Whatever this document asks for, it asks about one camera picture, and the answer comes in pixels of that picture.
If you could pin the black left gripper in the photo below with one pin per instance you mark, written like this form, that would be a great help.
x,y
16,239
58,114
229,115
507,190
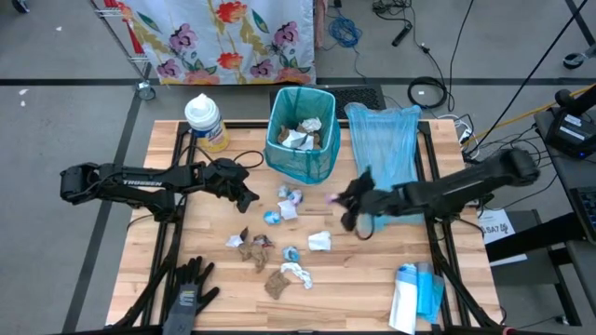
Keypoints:
x,y
226,177

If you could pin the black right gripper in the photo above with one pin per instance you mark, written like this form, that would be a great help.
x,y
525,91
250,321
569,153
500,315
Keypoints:
x,y
382,202

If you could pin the pink wad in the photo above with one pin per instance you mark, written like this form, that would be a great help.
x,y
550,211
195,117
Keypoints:
x,y
330,199

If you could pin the white paper strip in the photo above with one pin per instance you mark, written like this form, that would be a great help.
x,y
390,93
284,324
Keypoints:
x,y
234,241

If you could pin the white paper sheet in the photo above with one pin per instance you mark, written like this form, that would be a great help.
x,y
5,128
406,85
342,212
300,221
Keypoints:
x,y
288,210

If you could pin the dark red wrapper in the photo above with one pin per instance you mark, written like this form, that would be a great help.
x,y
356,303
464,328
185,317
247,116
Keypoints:
x,y
263,240

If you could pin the teal trash bag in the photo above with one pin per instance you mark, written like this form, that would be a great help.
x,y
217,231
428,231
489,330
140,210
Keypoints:
x,y
298,163

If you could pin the large brown paper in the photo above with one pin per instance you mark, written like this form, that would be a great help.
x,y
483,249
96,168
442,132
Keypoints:
x,y
283,135

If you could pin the white plastic film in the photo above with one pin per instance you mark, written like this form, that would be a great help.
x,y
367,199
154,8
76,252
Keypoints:
x,y
293,268

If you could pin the white plastic bag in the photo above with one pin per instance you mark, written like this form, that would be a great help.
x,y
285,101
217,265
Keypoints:
x,y
311,124

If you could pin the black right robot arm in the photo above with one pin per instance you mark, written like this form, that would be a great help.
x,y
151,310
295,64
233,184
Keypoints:
x,y
465,186

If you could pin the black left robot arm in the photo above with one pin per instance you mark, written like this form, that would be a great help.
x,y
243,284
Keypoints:
x,y
139,182

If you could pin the light blue flat trash bag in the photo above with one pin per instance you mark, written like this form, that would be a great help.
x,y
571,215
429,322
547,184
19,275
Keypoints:
x,y
384,144

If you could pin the white blue bag package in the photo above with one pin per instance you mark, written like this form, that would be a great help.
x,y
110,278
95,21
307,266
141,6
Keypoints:
x,y
402,302

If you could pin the yellow Lysol wipes canister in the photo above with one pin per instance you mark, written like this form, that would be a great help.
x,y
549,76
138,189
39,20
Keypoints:
x,y
205,118

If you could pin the black floor mat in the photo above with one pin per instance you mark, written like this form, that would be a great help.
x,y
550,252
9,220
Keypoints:
x,y
363,97

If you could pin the blue plastic packet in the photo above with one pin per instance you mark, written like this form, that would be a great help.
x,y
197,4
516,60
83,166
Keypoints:
x,y
426,290

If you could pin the black grey work glove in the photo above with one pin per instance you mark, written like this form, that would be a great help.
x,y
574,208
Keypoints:
x,y
186,298

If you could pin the white power strip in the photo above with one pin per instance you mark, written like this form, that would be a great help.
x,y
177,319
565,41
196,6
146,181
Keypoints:
x,y
464,135

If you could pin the white paper sign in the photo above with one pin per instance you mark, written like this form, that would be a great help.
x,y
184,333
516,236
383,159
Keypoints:
x,y
496,228

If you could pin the white floral cloth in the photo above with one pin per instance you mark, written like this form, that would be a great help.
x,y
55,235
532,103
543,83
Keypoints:
x,y
219,42

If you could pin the black power strip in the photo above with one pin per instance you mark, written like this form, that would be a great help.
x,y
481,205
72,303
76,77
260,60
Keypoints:
x,y
402,35

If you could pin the red fabric item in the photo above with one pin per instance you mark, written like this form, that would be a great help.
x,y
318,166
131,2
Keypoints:
x,y
136,44

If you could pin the grey side table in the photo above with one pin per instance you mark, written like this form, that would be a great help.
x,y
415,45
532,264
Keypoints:
x,y
565,177

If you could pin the black device with blue light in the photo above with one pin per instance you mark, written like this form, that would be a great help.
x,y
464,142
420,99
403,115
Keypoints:
x,y
570,132

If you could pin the black keyboard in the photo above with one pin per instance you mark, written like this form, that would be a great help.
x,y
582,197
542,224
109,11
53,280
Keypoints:
x,y
586,209

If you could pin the black caster wheel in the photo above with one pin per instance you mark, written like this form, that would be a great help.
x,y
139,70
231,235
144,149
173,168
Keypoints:
x,y
565,60
19,5

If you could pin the black metal bench frame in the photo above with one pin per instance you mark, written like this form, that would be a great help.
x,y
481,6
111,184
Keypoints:
x,y
531,237

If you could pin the tan post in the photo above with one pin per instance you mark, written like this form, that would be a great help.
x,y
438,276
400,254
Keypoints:
x,y
320,23

